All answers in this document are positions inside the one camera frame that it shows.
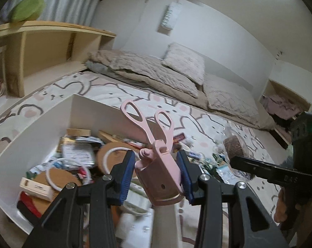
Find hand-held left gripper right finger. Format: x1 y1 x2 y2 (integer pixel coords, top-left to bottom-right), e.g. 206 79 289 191
177 150 288 248

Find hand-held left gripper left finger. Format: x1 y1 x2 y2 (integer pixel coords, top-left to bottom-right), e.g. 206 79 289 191
24 150 136 248

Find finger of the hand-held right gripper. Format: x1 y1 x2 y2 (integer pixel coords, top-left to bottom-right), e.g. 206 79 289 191
231 156 278 180

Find pink scissors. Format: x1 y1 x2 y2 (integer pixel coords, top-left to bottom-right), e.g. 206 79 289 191
121 99 185 206

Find clear bag with brown item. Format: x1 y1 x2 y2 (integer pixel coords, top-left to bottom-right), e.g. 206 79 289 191
222 123 252 166

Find white cardboard box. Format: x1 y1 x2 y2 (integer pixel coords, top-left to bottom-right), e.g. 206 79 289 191
0 94 177 238

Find person's right hand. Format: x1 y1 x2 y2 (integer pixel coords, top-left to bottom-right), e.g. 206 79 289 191
273 190 286 223

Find large round cork lid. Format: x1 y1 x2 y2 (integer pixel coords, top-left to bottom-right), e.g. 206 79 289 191
95 142 132 179

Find blue and white pouch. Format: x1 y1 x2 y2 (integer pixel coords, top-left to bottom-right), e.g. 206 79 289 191
218 164 236 184

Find pile of clothes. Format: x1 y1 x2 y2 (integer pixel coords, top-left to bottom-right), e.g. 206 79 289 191
260 94 305 120

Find wide quilted beige pillow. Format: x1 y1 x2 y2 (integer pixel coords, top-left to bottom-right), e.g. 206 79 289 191
203 74 261 126

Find cream labelled box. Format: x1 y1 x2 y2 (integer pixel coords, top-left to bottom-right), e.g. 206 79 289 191
19 177 54 200

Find long quilted beige pillow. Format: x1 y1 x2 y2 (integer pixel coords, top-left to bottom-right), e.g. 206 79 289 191
110 52 200 99

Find fluffy beige pillow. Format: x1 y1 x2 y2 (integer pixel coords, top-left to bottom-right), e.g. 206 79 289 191
162 42 205 86

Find rabbit printed bed sheet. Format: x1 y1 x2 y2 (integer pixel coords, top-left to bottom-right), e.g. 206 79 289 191
0 72 288 248

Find beige blanket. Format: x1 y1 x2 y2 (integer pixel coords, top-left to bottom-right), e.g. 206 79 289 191
85 50 275 131

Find white hanging bag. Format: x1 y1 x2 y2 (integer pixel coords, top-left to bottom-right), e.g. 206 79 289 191
160 1 181 30

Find wooden shelf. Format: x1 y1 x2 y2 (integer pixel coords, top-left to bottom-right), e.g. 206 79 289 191
0 21 117 104

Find pale blue curtain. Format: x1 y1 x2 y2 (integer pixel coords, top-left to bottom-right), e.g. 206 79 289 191
0 0 100 29

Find green plush toy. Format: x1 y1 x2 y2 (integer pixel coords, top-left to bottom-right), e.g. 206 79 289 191
10 0 45 22

